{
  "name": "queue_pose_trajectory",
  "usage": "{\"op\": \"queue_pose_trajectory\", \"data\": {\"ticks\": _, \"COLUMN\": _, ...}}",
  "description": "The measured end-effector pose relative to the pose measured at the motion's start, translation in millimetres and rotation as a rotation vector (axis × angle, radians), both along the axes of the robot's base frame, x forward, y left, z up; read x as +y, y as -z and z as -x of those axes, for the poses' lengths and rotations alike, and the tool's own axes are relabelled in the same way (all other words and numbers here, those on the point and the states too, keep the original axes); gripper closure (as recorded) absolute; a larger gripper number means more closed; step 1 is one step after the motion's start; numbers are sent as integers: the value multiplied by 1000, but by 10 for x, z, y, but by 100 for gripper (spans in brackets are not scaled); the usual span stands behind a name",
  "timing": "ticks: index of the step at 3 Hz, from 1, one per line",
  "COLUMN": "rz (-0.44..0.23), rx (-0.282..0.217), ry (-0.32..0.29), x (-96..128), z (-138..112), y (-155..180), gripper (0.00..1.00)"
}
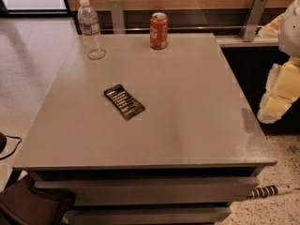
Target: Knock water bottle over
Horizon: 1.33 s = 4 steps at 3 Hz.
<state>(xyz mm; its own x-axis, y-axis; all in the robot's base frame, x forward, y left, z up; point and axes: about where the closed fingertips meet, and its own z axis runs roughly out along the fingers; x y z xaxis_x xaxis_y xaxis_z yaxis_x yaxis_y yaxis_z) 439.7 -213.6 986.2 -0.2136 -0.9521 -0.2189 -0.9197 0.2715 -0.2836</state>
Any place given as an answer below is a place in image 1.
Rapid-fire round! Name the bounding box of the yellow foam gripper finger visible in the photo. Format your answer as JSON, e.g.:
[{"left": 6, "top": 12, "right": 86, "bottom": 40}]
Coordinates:
[
  {"left": 257, "top": 95, "right": 292, "bottom": 124},
  {"left": 271, "top": 60, "right": 300, "bottom": 103}
]

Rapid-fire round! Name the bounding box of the clear plastic water bottle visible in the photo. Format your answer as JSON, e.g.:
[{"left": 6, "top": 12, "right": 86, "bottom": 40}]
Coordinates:
[{"left": 77, "top": 0, "right": 106, "bottom": 60}]

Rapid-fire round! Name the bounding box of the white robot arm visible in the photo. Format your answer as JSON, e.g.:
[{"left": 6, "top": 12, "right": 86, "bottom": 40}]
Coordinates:
[{"left": 257, "top": 0, "right": 300, "bottom": 124}]

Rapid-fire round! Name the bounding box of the striped power strip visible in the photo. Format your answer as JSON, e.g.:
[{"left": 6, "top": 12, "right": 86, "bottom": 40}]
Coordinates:
[{"left": 247, "top": 184, "right": 295, "bottom": 199}]

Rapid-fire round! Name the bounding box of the orange soda can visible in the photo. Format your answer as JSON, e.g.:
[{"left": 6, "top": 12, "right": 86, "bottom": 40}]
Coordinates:
[{"left": 150, "top": 12, "right": 168, "bottom": 50}]

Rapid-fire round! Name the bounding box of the black snack packet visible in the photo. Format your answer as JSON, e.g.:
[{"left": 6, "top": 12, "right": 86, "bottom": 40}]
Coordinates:
[{"left": 103, "top": 84, "right": 145, "bottom": 121}]

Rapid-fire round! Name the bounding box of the grey drawer cabinet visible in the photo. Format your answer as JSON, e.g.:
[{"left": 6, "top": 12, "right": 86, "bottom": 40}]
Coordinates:
[{"left": 35, "top": 175, "right": 258, "bottom": 225}]

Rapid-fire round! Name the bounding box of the black bag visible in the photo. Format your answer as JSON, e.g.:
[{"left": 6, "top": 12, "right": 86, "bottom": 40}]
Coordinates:
[{"left": 0, "top": 175, "right": 75, "bottom": 225}]

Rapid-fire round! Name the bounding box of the grey metal bracket right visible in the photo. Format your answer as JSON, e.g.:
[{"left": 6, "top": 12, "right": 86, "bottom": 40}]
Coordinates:
[{"left": 239, "top": 0, "right": 268, "bottom": 42}]

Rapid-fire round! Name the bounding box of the grey metal bracket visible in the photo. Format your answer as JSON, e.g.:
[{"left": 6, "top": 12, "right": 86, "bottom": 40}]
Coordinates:
[
  {"left": 239, "top": 0, "right": 268, "bottom": 42},
  {"left": 109, "top": 0, "right": 126, "bottom": 34}
]

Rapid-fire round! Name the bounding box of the grey metal bracket left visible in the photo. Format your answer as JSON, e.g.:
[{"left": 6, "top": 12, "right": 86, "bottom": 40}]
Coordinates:
[{"left": 109, "top": 0, "right": 126, "bottom": 34}]

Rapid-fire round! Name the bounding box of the metal rail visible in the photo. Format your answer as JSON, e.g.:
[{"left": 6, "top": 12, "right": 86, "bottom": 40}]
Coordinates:
[{"left": 100, "top": 25, "right": 263, "bottom": 33}]

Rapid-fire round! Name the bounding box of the black cable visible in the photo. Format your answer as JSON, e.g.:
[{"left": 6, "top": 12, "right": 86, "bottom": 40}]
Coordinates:
[{"left": 0, "top": 132, "right": 23, "bottom": 161}]

